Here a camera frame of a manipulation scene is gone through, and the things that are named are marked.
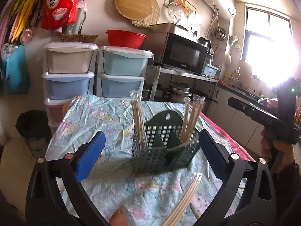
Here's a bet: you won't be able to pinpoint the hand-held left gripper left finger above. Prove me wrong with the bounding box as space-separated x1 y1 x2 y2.
25 131 111 226

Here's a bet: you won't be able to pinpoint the steel cooking pot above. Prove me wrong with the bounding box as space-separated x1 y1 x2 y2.
168 82 193 104

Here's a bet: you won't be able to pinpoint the cartoon printed blanket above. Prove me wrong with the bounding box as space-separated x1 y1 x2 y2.
46 94 247 226

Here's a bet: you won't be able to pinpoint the round bamboo board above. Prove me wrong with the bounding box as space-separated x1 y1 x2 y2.
115 0 153 21

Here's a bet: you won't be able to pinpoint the white kitchen cabinets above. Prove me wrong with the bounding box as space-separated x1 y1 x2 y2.
207 86 267 156

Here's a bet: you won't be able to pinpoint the round woven mat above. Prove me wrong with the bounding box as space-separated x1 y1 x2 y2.
130 0 161 29

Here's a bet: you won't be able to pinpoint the yellow hanging bags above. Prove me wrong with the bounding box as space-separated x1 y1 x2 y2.
9 0 47 43

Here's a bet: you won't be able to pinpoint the black trash bin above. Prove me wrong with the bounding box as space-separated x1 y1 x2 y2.
15 110 52 158

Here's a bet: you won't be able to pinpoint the window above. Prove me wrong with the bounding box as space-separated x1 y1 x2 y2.
241 3 299 85

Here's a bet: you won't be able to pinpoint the green perforated utensil basket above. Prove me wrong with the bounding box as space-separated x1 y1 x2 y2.
131 110 200 177

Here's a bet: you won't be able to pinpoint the metal kitchen rack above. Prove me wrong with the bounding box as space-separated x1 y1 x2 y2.
149 65 219 104

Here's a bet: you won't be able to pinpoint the framed wall picture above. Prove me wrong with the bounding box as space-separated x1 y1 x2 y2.
165 0 197 20

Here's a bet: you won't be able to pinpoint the coiled white cable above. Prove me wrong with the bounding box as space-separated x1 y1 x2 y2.
210 27 227 40

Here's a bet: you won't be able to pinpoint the pink bed sheet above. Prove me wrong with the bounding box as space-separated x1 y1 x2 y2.
206 113 257 163

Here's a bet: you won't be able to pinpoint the small blue box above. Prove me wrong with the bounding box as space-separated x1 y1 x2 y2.
202 63 220 78

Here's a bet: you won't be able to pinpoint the person's right hand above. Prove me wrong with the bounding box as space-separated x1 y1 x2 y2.
260 129 294 175

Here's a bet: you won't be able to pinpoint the drawer tower with teal drawer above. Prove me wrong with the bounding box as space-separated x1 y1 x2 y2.
96 46 154 99

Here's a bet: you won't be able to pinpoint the red plastic basin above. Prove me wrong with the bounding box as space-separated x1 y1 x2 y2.
105 30 148 49

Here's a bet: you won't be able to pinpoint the orange blurry object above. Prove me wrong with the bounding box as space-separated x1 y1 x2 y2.
109 205 129 226

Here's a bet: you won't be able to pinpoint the bunch of wooden chopsticks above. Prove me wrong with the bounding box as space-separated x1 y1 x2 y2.
180 96 205 142
130 91 149 150

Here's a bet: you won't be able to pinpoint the black microwave oven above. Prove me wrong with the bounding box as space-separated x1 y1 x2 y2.
141 32 208 75

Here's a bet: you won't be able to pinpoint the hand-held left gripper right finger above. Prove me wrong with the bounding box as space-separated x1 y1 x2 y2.
195 129 277 226

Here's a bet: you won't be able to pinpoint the red noodle package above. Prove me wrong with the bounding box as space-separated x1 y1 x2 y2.
41 0 80 30

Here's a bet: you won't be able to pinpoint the wicker basket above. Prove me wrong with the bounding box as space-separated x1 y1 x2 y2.
59 34 98 43

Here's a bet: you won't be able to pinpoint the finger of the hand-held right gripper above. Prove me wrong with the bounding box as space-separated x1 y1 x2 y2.
228 97 281 129

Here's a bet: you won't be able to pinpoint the pile of wooden chopsticks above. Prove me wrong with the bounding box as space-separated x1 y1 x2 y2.
161 173 203 226

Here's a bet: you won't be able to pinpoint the drawer tower with beige drawer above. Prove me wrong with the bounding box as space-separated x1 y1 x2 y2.
42 42 99 134

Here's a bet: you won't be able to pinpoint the teal hanging bag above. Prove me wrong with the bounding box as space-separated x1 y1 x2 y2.
1 45 31 95

